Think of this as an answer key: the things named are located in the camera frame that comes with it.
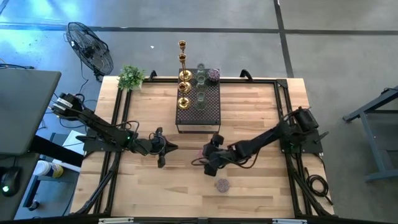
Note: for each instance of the ribbed glass candle holder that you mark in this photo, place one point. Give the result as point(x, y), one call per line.
point(200, 81)
point(200, 100)
point(201, 68)

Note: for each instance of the black floor fan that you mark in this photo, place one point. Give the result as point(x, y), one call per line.
point(90, 49)

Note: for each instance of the green plant in white pot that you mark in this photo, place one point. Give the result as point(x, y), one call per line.
point(130, 77)

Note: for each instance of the black aluminium rig frame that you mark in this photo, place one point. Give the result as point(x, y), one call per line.
point(255, 81)

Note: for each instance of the white yellow wipes canister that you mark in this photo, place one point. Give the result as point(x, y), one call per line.
point(49, 169)

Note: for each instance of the blue metal leg desk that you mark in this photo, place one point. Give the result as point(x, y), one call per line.
point(371, 146)

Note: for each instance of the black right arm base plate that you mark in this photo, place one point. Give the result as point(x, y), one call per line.
point(311, 146)

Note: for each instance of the silver metal bracket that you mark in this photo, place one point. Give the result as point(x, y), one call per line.
point(289, 221)
point(115, 220)

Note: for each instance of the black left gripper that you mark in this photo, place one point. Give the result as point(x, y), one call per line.
point(160, 132)

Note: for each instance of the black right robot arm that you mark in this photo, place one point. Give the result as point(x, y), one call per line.
point(264, 138)

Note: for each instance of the black table clamp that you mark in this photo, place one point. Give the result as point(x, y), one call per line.
point(152, 74)
point(246, 73)

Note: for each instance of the black computer mouse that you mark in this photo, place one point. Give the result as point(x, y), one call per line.
point(11, 182)

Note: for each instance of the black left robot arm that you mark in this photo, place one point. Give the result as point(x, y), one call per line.
point(102, 127)

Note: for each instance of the black perforated metal riser shelf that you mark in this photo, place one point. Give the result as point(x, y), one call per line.
point(202, 116)

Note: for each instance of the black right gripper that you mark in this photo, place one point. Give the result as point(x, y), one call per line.
point(217, 140)

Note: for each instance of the brass candlestick holder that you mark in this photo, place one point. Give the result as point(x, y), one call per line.
point(184, 103)
point(182, 57)
point(186, 75)

